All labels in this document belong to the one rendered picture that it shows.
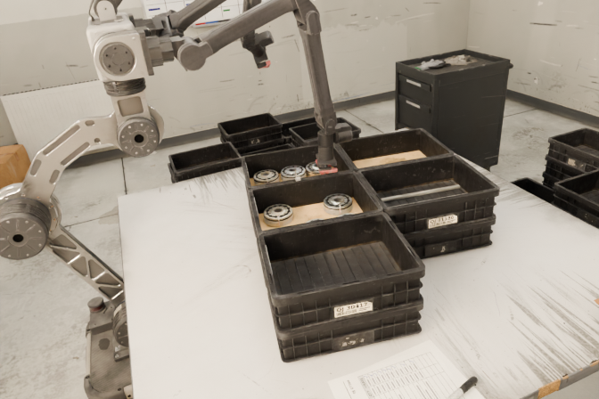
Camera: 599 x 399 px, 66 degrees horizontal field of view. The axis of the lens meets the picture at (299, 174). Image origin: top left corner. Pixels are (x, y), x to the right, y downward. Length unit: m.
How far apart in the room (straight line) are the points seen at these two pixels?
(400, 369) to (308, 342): 0.24
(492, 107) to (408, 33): 2.25
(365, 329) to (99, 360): 1.24
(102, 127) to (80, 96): 2.68
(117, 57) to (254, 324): 0.85
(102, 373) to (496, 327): 1.48
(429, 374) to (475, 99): 2.31
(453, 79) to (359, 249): 1.89
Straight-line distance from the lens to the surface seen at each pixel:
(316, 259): 1.42
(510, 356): 1.38
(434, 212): 1.55
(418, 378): 1.28
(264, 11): 1.45
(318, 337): 1.27
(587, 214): 2.38
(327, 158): 1.71
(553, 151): 2.97
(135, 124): 1.68
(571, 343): 1.46
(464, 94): 3.23
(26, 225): 1.80
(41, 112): 4.54
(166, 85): 4.60
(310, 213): 1.64
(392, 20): 5.33
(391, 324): 1.32
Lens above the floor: 1.69
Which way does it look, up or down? 26 degrees down
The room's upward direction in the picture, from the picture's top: 5 degrees counter-clockwise
